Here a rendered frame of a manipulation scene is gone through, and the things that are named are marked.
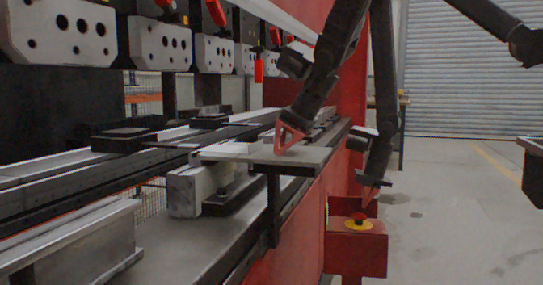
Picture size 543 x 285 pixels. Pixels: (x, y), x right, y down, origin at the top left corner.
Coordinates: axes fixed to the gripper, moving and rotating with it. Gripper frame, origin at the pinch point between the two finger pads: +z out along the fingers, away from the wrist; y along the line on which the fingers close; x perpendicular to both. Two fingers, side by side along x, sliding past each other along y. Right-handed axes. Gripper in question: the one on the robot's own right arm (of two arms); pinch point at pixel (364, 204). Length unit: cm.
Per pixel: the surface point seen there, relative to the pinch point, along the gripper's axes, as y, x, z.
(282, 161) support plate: 24.5, 33.7, -14.4
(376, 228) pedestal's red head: -2.2, 12.1, 1.6
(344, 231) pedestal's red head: 5.7, 14.9, 3.6
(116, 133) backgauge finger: 65, 24, -8
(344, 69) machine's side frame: 7, -189, -44
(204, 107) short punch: 45, 24, -19
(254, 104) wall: 162, -755, 62
